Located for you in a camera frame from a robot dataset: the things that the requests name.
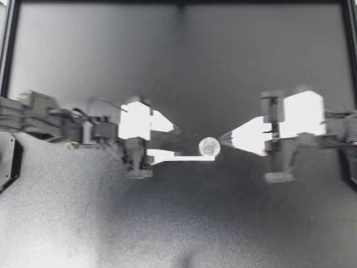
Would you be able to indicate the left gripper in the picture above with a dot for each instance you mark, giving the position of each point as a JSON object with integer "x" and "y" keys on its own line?
{"x": 137, "y": 156}

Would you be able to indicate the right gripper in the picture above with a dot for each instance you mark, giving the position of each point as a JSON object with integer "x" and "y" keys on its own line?
{"x": 279, "y": 159}

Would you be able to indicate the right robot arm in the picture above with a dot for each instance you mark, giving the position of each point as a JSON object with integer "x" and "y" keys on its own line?
{"x": 338, "y": 125}

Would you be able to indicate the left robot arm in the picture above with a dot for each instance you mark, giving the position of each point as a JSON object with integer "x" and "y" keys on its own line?
{"x": 42, "y": 120}

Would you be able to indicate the small clear plastic cup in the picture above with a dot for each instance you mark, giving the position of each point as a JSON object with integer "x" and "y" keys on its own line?
{"x": 209, "y": 147}

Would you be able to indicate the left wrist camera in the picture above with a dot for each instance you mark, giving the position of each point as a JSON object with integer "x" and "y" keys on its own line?
{"x": 134, "y": 120}

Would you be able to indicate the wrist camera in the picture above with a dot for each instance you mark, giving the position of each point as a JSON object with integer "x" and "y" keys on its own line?
{"x": 134, "y": 120}
{"x": 304, "y": 114}

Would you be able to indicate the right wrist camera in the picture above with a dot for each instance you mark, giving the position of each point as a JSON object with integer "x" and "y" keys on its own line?
{"x": 304, "y": 114}

